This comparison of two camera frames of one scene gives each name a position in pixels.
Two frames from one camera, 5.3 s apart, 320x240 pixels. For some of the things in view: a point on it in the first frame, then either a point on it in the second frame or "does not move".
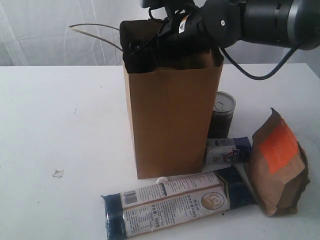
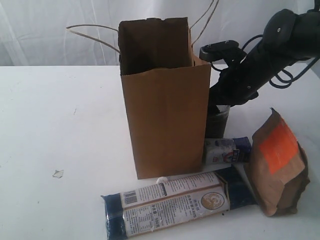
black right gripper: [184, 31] to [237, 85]
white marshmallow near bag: [162, 180] does not move
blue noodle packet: [165, 203] does not move
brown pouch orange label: [279, 168] does not move
